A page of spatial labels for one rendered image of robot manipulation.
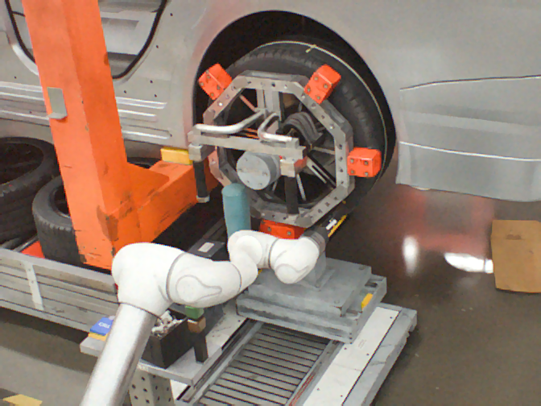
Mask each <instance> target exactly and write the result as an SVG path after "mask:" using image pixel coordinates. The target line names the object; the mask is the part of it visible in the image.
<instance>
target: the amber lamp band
mask: <svg viewBox="0 0 541 406"><path fill-rule="evenodd" d="M205 326H206V324H205V319H204V316H202V318H201V319H200V320H199V321H191V320H189V319H188V330H189V331H192V332H196V333H200V332H201V331H202V330H203V329H204V327H205Z"/></svg>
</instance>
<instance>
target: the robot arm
mask: <svg viewBox="0 0 541 406"><path fill-rule="evenodd" d="M346 211H347V209H346V208H345V207H344V206H343V205H342V204H341V205H339V206H338V207H337V209H336V210H335V211H334V212H333V213H332V214H331V215H332V216H331V215H330V214H329V215H328V217H329V219H327V220H325V222H324V223H323V224H322V225H321V226H313V227H312V228H311V229H310V230H309V231H305V232H304V233H303V234H302V235H301V236H300V237H299V238H298V239H297V240H296V239H294V240H286V239H281V238H276V237H274V236H272V235H269V234H264V233H260V232H257V231H252V230H241V231H238V232H235V233H234V234H232V236H231V237H230V238H229V241H228V251H229V257H230V261H231V262H226V261H224V262H213V261H212V260H211V259H205V258H202V257H199V256H196V255H192V254H189V253H186V252H183V251H181V250H179V249H175V248H173V247H169V246H163V245H159V244H154V243H146V242H144V243H135V244H130V245H128V246H125V247H123V248H122V249H121V250H120V251H119V252H118V253H117V254H116V256H115V257H114V261H113V265H112V275H113V278H114V281H115V283H116V284H117V285H118V302H119V303H120V306H119V308H118V311H117V313H116V316H115V318H114V321H113V323H112V325H111V327H110V330H109V332H108V335H107V337H106V340H105V343H104V345H103V347H102V349H101V353H100V354H99V357H98V359H97V362H96V365H95V367H94V369H93V372H92V374H91V376H90V379H89V382H88V384H87V386H86V389H85V392H84V394H83V396H82V398H81V401H80V403H79V406H122V404H123V401H124V399H125V397H126V393H127V392H128V389H129V387H130V384H131V381H132V379H133V377H134V373H135V371H136V369H137V366H138V363H139V361H140V358H141V357H142V353H143V351H144V349H145V346H146V344H147V340H148V338H149V336H150V334H151V331H152V328H153V326H154V323H155V320H156V318H157V317H160V316H161V315H162V314H164V312H165V311H166V309H167V308H168V307H169V306H170V305H171V304H172V303H173V302H176V303H179V304H182V305H187V306H190V307H193V308H206V307H210V306H214V305H218V304H221V303H224V302H226V301H227V300H229V299H230V298H232V297H234V296H236V295H237V294H238V293H239V292H240V291H241V290H243V289H244V288H246V287H248V286H249V285H250V284H252V283H253V282H254V280H255V279H256V277H257V274H258V268H260V269H262V268H269V269H273V270H275V274H276V276H277V278H278V279H279V280H280V281H281V282H283V283H285V284H294V283H296V282H298V281H300V280H301V279H303V278H304V277H305V276H306V275H307V274H308V273H309V272H310V271H311V270H312V269H313V267H314V266H315V264H316V261H317V259H318V258H319V257H320V255H321V254H322V252H323V251H324V249H325V246H326V245H327V243H328V240H329V237H328V235H329V234H330V233H331V230H332V229H333V226H336V225H337V224H338V222H339V221H340V220H341V219H342V217H343V215H344V214H345V212H346Z"/></svg>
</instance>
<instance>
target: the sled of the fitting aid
mask: <svg viewBox="0 0 541 406"><path fill-rule="evenodd" d="M385 294H386V277H385V276H381V275H374V274H371V277H370V278H369V279H368V281H367V282H366V284H365V285H364V287H363V288H362V290H361V291H360V292H359V293H358V295H357V296H356V298H355V299H354V301H353V302H352V304H351V305H350V306H349V307H348V309H347V310H346V312H345V313H344V315H343V316H342V317H337V316H333V315H330V314H326V313H320V312H317V311H313V310H310V309H304V308H300V307H296V306H293V305H289V304H284V303H280V302H277V301H272V300H267V299H263V298H260V297H256V296H251V295H249V289H248V287H246V288H245V289H244V290H243V291H242V292H241V293H240V294H239V295H238V296H237V297H236V299H235V306H236V313H237V315H239V316H243V317H248V318H251V319H255V320H258V321H264V322H267V323H271V324H274V325H279V326H282V327H286V328H289V329H295V330H298V331H302V332H305V333H309V334H314V335H317V336H321V337H324V338H330V339H333V340H337V341H340V342H345V343H349V344H353V342H354V340H355V339H356V337H357V336H358V334H359V333H360V332H361V330H362V328H363V327H364V325H365V324H366V322H367V321H368V320H369V318H370V316H371V315H372V313H373V312H374V310H375V309H376V308H377V306H378V304H379V303H380V301H381V300H382V298H383V297H384V296H385Z"/></svg>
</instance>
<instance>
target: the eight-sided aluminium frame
mask: <svg viewBox="0 0 541 406"><path fill-rule="evenodd" d="M308 82H309V79H308V78H307V77H306V76H300V75H290V74H282V73H274V72H259V71H254V70H252V71H251V70H246V71H244V72H242V73H241V74H239V75H238V76H237V77H236V78H235V79H234V80H232V82H231V84H230V85H229V86H228V87H227V88H226V89H225V91H224V92H223V93H222V94H221V95H220V96H219V97H218V99H217V100H216V101H215V102H214V103H213V104H212V105H211V106H210V107H209V108H208V109H207V110H206V111H205V113H204V114H203V117H204V121H203V123H204V124H205V125H210V126H223V120H222V113H223V112H224V111H225V110H226V109H227V108H228V107H229V106H230V105H231V103H232V102H233V101H234V100H235V99H236V98H237V97H238V96H239V94H240V93H241V92H242V91H243V90H244V89H245V88H249V89H263V90H270V91H272V90H278V91H279V92H284V93H293V94H295V95H296V96H297V98H298V99H299V100H301V102H302V103H303V104H305V106H306V107H307V108H308V109H309V110H310V111H311V112H312V113H313V114H314V115H315V116H316V118H317V119H318V120H319V121H320V122H321V123H322V124H323V125H324V126H325V128H326V129H327V130H328V131H329V132H330V133H331V134H332V135H333V136H334V143H335V159H336V175H337V187H336V188H335V189H334V190H333V191H331V192H330V194H329V195H327V196H326V197H325V198H324V199H323V200H321V201H320V202H319V203H318V204H316V205H315V206H314V207H313V208H311V209H304V208H299V207H298V209H299V212H300V218H298V219H296V220H289V219H287V215H286V212H287V206H286V205H281V204H277V203H272V202H268V201H263V200H262V199H261V198H260V196H259V195H258V194H257V193H256V192H255V191H254V190H253V189H252V188H250V187H248V186H247V185H245V184H244V183H243V182H242V180H241V179H240V177H239V176H238V174H237V172H236V171H235V170H234V169H233V168H232V167H231V166H230V165H229V163H228V160H227V154H226V147H218V146H215V152H213V153H212V154H211V155H209V167H210V172H211V173H212V174H213V175H214V177H215V178H217V179H218V180H219V181H220V182H221V183H222V184H223V186H224V187H225V186H226V185H228V184H243V185H245V186H246V187H247V196H248V202H249V207H250V215H251V216H252V217H253V218H257V219H260V218H264V219H266V220H270V221H273V222H282V223H286V224H290V225H294V226H300V227H307V228H308V227H310V226H311V225H313V224H314V223H315V222H316V221H317V220H319V219H320V218H321V217H322V216H324V215H325V214H326V213H327V212H328V211H329V210H330V209H332V208H333V207H334V206H335V205H337V204H338V203H339V202H340V201H343V200H344V199H345V198H346V197H347V196H348V195H349V194H350V193H351V192H352V190H353V189H354V188H355V184H354V182H355V179H354V176H352V175H348V173H347V155H348V154H349V153H350V152H351V151H352V150H353V127H352V126H351V125H350V124H349V122H348V120H346V119H345V118H344V117H343V116H342V115H341V114H340V113H339V112H338V111H337V109H336V108H335V107H334V106H333V105H332V104H331V103H330V102H329V101H328V99H327V98H326V99H325V100H324V101H322V102H321V103H320V104H318V103H317V102H316V101H315V100H313V99H312V98H311V97H310V96H309V95H307V94H306V93H305V92H304V88H305V87H306V85H307V84H308ZM304 95H305V96H304ZM329 111H330V112H329ZM323 115H324V116H323ZM337 120H338V121H339V122H338V121H337Z"/></svg>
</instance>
